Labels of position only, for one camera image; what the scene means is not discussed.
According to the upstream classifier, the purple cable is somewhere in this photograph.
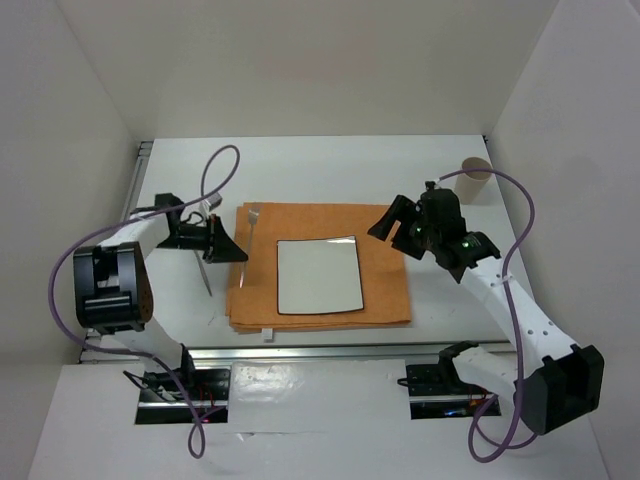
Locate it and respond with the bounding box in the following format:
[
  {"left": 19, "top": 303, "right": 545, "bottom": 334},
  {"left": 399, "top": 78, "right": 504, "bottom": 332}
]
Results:
[
  {"left": 47, "top": 144, "right": 241, "bottom": 460},
  {"left": 437, "top": 168, "right": 541, "bottom": 464}
]

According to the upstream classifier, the white square plate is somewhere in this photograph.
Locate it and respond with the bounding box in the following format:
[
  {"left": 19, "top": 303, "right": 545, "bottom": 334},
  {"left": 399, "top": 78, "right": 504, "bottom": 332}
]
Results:
[{"left": 277, "top": 235, "right": 364, "bottom": 315}]

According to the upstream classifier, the orange cloth placemat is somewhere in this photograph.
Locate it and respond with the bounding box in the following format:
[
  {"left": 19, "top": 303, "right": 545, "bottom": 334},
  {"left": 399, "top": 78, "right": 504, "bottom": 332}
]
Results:
[{"left": 226, "top": 202, "right": 411, "bottom": 332}]

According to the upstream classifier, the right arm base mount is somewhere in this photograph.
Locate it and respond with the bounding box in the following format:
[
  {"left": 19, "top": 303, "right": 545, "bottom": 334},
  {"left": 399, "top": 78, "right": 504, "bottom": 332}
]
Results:
[{"left": 396, "top": 363, "right": 491, "bottom": 420}]

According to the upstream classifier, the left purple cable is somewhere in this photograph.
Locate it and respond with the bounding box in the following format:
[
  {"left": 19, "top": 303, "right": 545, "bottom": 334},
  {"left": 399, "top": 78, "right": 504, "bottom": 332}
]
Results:
[{"left": 47, "top": 144, "right": 241, "bottom": 460}]

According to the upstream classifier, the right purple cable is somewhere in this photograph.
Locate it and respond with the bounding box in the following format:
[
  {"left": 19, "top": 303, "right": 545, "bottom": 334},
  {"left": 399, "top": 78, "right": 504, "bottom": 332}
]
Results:
[{"left": 437, "top": 168, "right": 541, "bottom": 464}]

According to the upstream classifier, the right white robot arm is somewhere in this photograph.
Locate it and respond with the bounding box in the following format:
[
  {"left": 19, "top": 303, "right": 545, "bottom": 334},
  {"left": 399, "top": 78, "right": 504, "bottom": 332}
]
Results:
[{"left": 368, "top": 182, "right": 605, "bottom": 435}]

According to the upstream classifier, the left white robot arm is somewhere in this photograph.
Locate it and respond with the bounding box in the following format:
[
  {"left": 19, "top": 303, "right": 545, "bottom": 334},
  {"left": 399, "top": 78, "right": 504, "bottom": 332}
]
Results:
[{"left": 72, "top": 193, "right": 248, "bottom": 399}]

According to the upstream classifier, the beige paper cup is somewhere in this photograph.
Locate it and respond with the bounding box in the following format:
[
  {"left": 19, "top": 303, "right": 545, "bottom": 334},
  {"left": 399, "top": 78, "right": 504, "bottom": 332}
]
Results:
[{"left": 454, "top": 157, "right": 493, "bottom": 205}]

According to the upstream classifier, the aluminium rail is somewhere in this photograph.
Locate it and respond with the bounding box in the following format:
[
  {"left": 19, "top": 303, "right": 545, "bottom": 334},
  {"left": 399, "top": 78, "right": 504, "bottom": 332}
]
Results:
[{"left": 79, "top": 139, "right": 516, "bottom": 365}]

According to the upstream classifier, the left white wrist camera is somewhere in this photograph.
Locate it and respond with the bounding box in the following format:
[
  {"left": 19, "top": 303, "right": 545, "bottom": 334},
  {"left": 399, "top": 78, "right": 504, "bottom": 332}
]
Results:
[{"left": 200, "top": 192, "right": 222, "bottom": 213}]

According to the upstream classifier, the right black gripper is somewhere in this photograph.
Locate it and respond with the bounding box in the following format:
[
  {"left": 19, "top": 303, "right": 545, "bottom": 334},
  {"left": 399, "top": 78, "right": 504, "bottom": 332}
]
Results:
[{"left": 367, "top": 194, "right": 439, "bottom": 260}]

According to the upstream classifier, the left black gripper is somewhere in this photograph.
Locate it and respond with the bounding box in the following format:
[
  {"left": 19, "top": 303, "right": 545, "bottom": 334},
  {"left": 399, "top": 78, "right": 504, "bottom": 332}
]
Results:
[{"left": 154, "top": 213, "right": 247, "bottom": 263}]

